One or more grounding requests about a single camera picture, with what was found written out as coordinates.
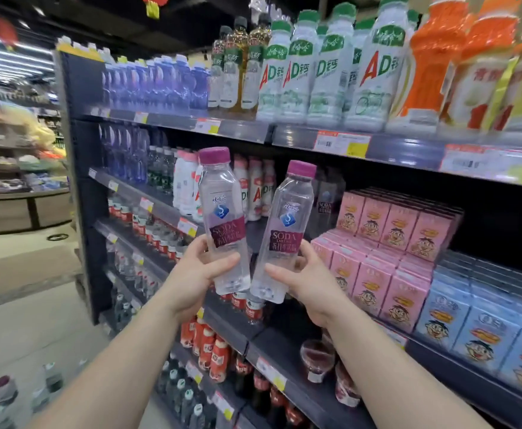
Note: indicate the person's left hand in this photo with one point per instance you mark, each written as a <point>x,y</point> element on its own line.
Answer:
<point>185,285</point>

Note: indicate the person's right hand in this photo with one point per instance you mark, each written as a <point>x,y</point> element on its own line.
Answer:
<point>314,294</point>

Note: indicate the row of red label bottles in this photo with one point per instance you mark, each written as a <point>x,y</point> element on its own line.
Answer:
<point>254,310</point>

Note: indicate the purple-capped clear soda bottle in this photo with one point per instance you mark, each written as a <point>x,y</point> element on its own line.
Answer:
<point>288,209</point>
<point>221,196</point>
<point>328,205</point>

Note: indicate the group of soda bottles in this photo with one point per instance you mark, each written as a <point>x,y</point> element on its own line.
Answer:
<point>5,388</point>

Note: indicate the person's right forearm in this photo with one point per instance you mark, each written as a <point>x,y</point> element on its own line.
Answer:
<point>386,379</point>

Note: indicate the person's left forearm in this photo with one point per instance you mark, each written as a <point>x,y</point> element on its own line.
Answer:
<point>122,375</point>

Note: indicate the row of green label bottles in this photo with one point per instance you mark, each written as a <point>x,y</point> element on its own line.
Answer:
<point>160,169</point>

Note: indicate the stack of pink milk cartons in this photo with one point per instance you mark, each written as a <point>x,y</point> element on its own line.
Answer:
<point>372,285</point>

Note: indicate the row of clear plastic bottles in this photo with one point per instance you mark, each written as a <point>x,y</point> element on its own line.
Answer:
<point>127,263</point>

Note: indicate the group of red fruit cups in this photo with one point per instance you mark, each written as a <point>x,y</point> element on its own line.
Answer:
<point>317,357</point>

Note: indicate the row of small red bottles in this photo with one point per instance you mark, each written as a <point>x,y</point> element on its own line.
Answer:
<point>218,357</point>

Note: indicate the row of pink-capped white bottles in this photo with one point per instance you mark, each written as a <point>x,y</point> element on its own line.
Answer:
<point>185,183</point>

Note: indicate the row of dark white-capped bottles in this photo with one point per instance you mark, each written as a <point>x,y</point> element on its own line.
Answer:
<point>185,397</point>

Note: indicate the row of blue tinted bottles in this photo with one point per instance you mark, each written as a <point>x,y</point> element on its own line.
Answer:
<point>167,84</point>
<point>127,151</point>

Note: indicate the stack of blue milk cartons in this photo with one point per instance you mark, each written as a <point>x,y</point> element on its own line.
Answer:
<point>484,335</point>

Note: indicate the wooden display table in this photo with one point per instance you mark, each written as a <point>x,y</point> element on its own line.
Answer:
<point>2,214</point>

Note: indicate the row of green-capped white bottles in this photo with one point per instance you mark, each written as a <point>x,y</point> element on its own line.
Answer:
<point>296,75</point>

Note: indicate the blurred display goods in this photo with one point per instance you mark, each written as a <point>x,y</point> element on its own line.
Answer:
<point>19,129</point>

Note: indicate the long strip lights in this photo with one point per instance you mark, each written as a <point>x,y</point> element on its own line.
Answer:
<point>2,51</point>

